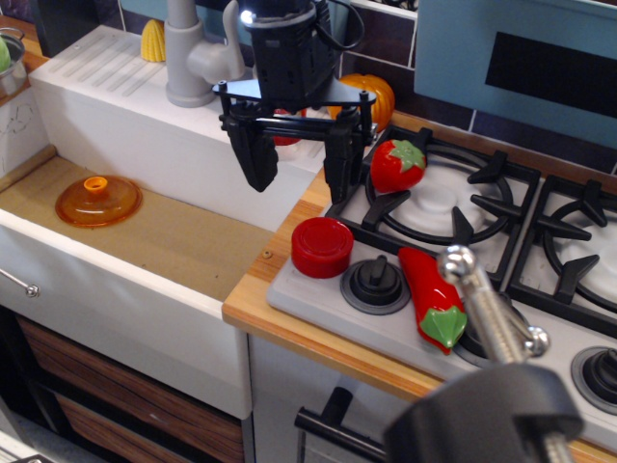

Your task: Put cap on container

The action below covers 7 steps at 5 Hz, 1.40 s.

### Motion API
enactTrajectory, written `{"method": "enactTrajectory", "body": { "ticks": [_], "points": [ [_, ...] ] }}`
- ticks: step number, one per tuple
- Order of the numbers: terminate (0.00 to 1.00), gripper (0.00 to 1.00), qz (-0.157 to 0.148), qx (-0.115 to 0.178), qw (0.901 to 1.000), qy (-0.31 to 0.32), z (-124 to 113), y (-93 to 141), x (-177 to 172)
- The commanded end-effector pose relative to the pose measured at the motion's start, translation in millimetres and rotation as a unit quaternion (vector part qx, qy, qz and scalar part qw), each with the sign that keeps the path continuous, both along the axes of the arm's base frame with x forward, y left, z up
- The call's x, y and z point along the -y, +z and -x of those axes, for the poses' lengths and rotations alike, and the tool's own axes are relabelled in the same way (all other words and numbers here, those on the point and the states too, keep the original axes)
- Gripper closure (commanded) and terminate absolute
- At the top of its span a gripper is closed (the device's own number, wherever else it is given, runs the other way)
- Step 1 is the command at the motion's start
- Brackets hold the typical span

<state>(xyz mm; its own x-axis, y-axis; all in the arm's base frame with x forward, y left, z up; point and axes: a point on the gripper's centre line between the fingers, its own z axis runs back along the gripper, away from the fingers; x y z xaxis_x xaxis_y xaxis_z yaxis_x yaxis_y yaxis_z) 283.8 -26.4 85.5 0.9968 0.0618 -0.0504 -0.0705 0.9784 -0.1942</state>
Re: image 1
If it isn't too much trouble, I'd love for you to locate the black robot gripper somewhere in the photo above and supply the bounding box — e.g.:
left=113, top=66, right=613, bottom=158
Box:
left=215, top=1, right=376, bottom=204

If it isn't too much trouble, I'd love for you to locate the red round container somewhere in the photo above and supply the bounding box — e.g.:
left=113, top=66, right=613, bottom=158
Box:
left=291, top=217, right=354, bottom=279

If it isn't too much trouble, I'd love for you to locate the red object behind gripper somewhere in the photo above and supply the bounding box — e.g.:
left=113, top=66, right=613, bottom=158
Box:
left=272, top=109, right=307, bottom=147

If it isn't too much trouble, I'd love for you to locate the orange toy pumpkin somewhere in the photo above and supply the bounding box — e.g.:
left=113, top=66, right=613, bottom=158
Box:
left=326, top=72, right=396, bottom=134

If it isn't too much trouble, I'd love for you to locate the red toy strawberry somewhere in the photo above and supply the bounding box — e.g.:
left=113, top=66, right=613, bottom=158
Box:
left=370, top=139, right=427, bottom=193

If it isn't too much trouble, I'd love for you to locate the black left burner grate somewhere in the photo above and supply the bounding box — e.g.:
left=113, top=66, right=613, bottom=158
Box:
left=326, top=126, right=540, bottom=289

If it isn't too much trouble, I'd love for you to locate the black burner grate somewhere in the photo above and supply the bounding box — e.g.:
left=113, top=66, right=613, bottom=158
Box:
left=507, top=176, right=616, bottom=339
left=326, top=126, right=540, bottom=289

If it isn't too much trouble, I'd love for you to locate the grey toy faucet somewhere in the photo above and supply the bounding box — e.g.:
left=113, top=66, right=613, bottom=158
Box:
left=164, top=1, right=245, bottom=108

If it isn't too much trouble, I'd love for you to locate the black left stove knob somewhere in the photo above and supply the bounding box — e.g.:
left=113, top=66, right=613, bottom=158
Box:
left=340, top=255, right=411, bottom=315

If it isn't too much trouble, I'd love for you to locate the yellow toy corn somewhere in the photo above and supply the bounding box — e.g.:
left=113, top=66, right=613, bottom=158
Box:
left=141, top=19, right=166, bottom=63

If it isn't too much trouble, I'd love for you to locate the white toy sink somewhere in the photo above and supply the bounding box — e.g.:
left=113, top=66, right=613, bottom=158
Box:
left=1, top=26, right=324, bottom=419

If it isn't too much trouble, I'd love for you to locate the red toy chili pepper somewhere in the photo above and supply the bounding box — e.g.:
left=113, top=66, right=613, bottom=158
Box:
left=397, top=247, right=468, bottom=355

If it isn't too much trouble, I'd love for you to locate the orange transparent pot lid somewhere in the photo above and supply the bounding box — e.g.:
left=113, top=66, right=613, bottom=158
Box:
left=55, top=176, right=143, bottom=228

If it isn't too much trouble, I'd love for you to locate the silver metal pot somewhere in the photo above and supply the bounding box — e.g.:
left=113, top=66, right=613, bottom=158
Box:
left=1, top=27, right=27, bottom=99

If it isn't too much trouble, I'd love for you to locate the black right burner grate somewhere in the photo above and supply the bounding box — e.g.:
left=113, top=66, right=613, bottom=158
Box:
left=507, top=176, right=616, bottom=339

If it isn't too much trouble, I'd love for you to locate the black clamp body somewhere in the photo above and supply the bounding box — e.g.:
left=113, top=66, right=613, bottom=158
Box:
left=384, top=364, right=584, bottom=462

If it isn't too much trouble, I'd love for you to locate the black right stove knob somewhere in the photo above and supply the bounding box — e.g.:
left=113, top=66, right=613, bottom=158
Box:
left=571, top=346, right=616, bottom=416

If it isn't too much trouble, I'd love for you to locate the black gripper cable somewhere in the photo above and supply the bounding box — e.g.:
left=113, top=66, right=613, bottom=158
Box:
left=315, top=0, right=365, bottom=52

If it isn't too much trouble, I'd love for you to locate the black oven door handle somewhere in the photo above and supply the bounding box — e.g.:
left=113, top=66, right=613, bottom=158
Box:
left=294, top=387, right=386, bottom=462

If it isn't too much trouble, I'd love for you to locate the silver towel rail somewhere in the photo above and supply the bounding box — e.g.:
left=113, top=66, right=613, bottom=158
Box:
left=0, top=269, right=40, bottom=298

